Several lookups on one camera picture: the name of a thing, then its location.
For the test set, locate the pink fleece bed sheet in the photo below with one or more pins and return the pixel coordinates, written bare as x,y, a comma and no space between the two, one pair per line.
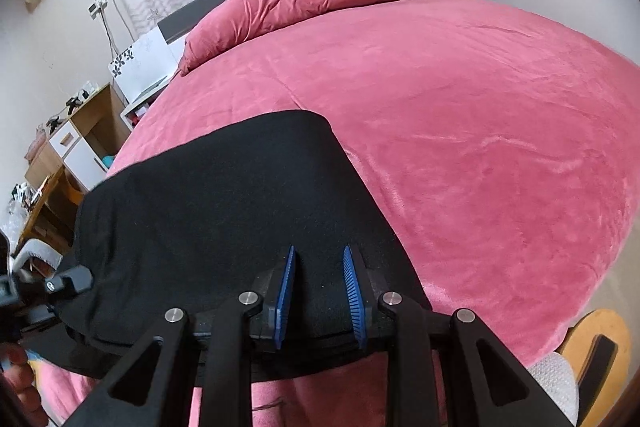
502,147

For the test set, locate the wooden white drawer cabinet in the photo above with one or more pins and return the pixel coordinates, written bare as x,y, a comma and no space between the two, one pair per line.
94,131

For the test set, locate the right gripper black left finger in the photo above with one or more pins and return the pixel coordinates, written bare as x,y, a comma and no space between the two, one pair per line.
152,385

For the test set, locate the person's left hand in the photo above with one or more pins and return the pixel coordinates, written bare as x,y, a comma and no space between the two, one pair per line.
21,378

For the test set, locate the black embroidered pants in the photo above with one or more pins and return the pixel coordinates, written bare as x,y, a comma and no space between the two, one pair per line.
194,226

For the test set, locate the white knitted cloth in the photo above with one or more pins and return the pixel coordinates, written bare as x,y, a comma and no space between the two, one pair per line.
556,377

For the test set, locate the wooden desk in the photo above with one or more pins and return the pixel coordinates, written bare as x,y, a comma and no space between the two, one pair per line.
51,218

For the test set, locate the round wooden stool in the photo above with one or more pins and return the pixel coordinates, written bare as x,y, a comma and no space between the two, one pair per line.
598,348

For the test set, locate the white floral nightstand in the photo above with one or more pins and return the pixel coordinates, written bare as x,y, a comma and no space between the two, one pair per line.
142,72

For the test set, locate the blue padded chair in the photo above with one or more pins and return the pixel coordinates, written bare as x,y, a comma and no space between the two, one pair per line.
36,257

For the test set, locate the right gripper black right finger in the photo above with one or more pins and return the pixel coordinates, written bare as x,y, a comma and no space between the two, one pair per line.
442,369

